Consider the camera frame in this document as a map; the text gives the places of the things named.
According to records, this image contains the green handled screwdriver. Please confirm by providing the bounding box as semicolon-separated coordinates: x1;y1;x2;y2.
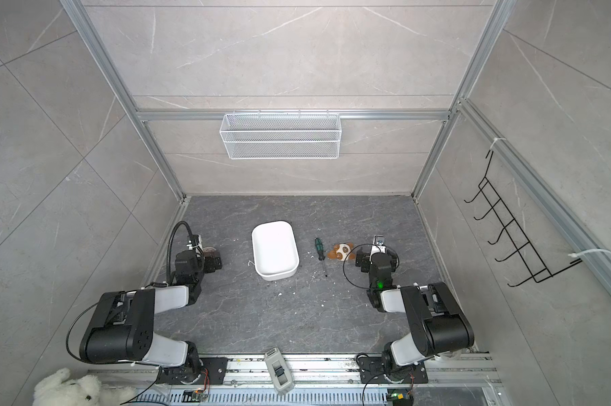
315;237;329;277

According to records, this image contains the grey handheld controller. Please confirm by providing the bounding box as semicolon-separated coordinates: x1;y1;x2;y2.
264;347;295;396

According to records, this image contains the white plastic bin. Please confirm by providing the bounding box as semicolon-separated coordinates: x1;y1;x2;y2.
251;221;300;282

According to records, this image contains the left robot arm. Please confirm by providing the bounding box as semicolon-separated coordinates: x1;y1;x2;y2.
79;247;228;386

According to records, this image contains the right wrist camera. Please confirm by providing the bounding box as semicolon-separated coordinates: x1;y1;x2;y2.
373;235;386;251

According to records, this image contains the white wire mesh basket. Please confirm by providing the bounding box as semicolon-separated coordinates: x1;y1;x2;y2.
219;113;343;160

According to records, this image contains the brown white plush toy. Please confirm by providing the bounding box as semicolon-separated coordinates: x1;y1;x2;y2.
327;243;356;261

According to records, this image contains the white plush teddy bear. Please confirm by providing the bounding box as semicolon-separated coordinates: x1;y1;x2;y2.
32;368;137;406

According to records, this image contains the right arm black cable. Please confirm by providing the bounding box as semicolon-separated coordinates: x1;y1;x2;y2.
342;243;401;291

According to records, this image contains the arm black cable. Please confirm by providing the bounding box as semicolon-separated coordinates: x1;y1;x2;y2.
165;220;195;285
342;243;401;291

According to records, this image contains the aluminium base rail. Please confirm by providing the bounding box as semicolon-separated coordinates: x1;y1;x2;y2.
93;353;511;405

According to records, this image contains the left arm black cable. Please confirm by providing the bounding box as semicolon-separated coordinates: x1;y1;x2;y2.
165;220;195;285

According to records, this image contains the black wire hook rack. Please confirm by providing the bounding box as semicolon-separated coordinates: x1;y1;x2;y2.
464;151;583;288

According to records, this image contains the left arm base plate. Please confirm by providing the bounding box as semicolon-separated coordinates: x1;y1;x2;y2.
156;357;229;386

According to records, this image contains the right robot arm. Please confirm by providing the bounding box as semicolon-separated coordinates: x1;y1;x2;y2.
353;245;475;383

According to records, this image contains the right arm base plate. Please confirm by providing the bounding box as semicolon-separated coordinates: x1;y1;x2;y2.
355;353;429;385

